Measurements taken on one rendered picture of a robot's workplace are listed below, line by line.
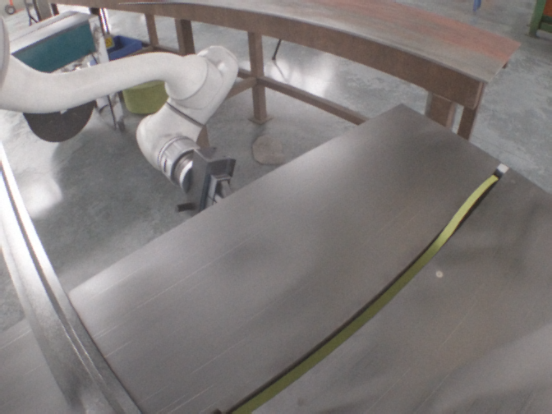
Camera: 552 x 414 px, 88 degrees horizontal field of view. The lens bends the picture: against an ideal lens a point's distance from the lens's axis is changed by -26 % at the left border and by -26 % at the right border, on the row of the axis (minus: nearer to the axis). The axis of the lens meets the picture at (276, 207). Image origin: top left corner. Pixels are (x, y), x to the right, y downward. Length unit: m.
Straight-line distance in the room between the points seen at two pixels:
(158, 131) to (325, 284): 0.49
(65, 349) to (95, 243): 1.22
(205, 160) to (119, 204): 1.13
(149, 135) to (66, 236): 1.02
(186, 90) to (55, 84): 0.28
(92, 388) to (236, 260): 0.23
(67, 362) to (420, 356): 0.37
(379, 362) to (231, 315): 0.16
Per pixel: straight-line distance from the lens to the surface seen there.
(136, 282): 0.46
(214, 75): 0.75
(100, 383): 0.40
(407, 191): 0.54
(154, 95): 2.27
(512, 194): 0.62
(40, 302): 0.47
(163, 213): 1.60
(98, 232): 1.65
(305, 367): 0.39
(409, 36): 0.98
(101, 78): 0.62
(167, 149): 0.74
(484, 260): 0.50
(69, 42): 1.97
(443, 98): 0.88
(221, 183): 0.64
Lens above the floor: 1.09
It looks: 45 degrees down
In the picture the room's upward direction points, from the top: 3 degrees counter-clockwise
